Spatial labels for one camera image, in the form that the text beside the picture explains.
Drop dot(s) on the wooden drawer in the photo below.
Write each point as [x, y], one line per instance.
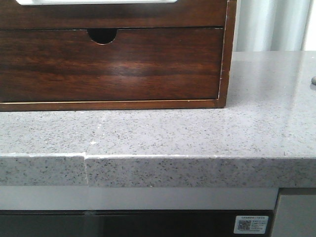
[182, 13]
[138, 64]

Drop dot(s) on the dark wooden drawer cabinet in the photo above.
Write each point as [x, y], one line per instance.
[218, 102]

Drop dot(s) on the lower wooden drawer front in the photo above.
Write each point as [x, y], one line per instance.
[138, 64]

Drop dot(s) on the white tray inside drawer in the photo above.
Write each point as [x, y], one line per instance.
[77, 2]

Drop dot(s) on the white QR code sticker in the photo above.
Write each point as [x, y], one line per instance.
[251, 224]

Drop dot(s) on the black glass appliance door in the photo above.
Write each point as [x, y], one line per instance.
[126, 223]

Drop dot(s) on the small grey round object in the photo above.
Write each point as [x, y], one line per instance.
[313, 80]

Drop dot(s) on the grey cabinet panel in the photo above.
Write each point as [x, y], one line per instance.
[295, 214]

